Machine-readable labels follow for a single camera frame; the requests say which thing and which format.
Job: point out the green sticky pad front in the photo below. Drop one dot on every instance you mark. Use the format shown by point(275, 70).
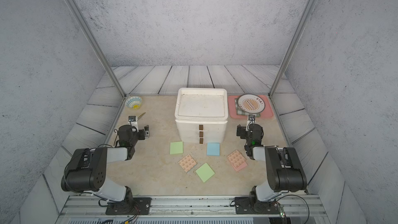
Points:
point(205, 172)

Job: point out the pink tray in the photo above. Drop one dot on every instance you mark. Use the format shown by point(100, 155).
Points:
point(267, 113)

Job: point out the white orange patterned plate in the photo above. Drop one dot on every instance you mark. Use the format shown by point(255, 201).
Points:
point(251, 103)

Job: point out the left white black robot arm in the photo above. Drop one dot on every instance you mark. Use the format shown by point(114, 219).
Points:
point(87, 169)

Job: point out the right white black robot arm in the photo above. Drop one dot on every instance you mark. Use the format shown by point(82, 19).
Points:
point(284, 171)

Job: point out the aluminium frame post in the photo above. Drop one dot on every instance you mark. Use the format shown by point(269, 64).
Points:
point(74, 9)
point(293, 44)

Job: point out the aluminium front rail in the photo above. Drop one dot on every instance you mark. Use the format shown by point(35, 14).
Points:
point(290, 206)

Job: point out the pink sticky note pad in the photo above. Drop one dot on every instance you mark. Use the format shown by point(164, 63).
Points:
point(240, 167)

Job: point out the white three-drawer cabinet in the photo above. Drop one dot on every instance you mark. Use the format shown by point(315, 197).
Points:
point(202, 104)

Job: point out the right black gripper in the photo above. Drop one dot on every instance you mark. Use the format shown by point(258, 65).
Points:
point(244, 130)

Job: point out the green sticky pad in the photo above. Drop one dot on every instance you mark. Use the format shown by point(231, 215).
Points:
point(176, 148)
point(205, 172)

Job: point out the green sticky pad near cabinet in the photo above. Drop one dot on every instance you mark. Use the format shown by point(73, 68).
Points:
point(176, 148)

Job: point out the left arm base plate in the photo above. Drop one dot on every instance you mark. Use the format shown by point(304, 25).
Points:
point(131, 206)

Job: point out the small patterned bowl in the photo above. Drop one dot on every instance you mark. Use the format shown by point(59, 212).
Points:
point(134, 102)

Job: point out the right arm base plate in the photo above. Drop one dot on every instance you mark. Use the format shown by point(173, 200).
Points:
point(248, 206)

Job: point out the green plaid cloth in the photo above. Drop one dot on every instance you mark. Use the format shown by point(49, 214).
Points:
point(240, 112)

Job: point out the patterned orange pad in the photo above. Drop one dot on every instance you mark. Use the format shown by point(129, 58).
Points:
point(187, 163)
point(236, 158)

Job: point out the blue sticky note pad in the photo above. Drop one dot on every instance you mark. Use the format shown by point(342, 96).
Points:
point(213, 149)

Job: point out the right aluminium frame post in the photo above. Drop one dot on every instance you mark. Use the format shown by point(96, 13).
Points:
point(293, 44)

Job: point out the left aluminium frame post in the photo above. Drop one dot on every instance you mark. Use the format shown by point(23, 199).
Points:
point(74, 9)

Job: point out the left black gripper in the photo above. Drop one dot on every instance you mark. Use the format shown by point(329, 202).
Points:
point(142, 136)

